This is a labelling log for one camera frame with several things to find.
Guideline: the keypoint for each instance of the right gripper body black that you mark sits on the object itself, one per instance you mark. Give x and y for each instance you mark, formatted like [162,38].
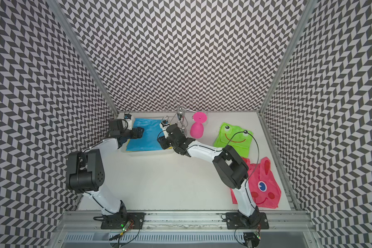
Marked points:
[167,142]

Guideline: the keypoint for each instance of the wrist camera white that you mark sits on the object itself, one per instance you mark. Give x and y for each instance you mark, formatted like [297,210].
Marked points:
[128,119]
[164,124]

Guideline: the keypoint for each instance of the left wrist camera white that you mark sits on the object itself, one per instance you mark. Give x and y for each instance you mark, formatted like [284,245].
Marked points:
[128,119]

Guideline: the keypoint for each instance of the blue towel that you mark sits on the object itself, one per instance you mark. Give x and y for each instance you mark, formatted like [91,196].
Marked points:
[149,140]

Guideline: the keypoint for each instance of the pink plastic wine glass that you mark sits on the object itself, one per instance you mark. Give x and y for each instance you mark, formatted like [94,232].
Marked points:
[197,129]

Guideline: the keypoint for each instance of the left aluminium corner post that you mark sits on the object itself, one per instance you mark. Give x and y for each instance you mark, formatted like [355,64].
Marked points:
[74,40]

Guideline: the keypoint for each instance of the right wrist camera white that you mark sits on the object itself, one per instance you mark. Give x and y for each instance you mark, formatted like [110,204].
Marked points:
[164,124]

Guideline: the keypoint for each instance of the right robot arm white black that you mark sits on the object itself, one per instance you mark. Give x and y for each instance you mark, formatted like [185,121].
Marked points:
[230,166]

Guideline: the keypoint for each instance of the green frog raincoat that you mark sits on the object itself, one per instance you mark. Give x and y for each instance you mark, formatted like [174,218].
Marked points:
[235,136]

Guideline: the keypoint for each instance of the right aluminium corner post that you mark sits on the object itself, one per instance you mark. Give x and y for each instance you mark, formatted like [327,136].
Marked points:
[309,8]

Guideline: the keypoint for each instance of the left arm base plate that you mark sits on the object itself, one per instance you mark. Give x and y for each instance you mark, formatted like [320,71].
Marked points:
[119,221]

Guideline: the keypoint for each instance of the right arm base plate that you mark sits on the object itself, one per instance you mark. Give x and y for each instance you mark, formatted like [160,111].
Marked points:
[236,220]

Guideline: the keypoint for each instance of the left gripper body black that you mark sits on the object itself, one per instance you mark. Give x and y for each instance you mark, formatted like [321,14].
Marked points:
[131,134]

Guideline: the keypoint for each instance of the silver metal glass rack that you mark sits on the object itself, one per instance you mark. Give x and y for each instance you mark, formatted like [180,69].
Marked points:
[179,117]

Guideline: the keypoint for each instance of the aluminium front rail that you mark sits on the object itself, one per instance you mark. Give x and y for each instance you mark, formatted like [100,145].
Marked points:
[287,221]

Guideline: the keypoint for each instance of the pink cartoon raincoat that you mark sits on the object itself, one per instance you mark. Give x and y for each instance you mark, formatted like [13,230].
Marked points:
[265,191]

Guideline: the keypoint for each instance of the white plastic perforated basket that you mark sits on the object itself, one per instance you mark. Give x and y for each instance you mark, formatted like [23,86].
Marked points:
[149,153]

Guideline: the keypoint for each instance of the aluminium corner post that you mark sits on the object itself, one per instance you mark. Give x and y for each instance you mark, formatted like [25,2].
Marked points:
[74,40]
[309,8]

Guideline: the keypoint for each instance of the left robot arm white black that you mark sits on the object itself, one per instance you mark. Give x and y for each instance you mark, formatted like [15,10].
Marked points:
[85,169]

